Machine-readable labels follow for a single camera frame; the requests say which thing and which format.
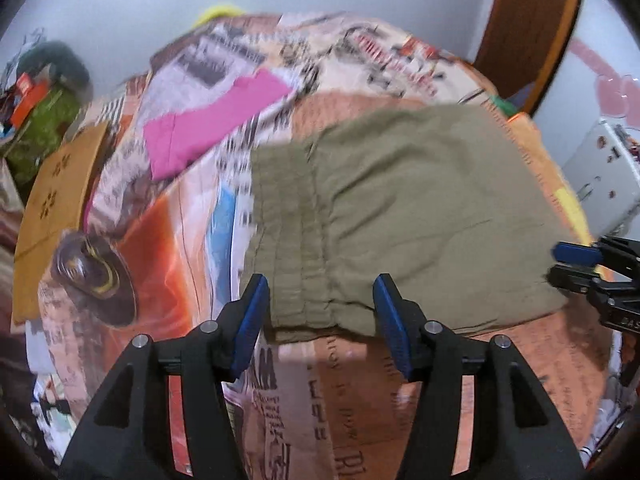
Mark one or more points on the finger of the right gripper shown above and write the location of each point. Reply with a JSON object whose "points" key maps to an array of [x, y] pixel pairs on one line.
{"points": [[580, 281], [577, 255]]}

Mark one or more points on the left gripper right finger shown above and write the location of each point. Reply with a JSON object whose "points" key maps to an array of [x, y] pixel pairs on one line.
{"points": [[517, 431]]}

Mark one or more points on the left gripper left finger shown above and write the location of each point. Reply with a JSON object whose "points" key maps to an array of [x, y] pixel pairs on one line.
{"points": [[125, 432]]}

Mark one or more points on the olive green pants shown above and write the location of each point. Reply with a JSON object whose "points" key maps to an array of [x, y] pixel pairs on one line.
{"points": [[438, 198]]}

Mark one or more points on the orange yellow blanket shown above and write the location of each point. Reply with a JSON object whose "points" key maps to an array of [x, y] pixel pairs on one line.
{"points": [[524, 134]]}

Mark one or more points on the white appliance with stickers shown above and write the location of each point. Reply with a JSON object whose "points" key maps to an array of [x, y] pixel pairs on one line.
{"points": [[604, 175]]}

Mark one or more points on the newspaper print bed quilt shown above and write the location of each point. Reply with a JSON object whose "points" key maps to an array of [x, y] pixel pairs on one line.
{"points": [[162, 257]]}

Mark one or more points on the pink folded garment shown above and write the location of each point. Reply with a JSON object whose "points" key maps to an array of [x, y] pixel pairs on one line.
{"points": [[173, 140]]}

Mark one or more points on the green patterned storage box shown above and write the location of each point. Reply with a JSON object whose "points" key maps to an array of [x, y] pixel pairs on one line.
{"points": [[41, 134]]}

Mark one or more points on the orange box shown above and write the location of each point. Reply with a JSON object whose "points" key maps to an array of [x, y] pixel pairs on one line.
{"points": [[29, 94]]}

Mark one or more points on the dark grey plush toy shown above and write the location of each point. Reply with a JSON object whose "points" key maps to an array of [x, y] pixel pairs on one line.
{"points": [[64, 65]]}

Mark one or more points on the yellow pillow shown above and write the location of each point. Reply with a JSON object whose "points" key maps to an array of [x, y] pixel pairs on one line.
{"points": [[219, 10]]}

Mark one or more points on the brown wooden door frame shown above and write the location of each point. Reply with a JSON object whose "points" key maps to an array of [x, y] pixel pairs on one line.
{"points": [[522, 42]]}

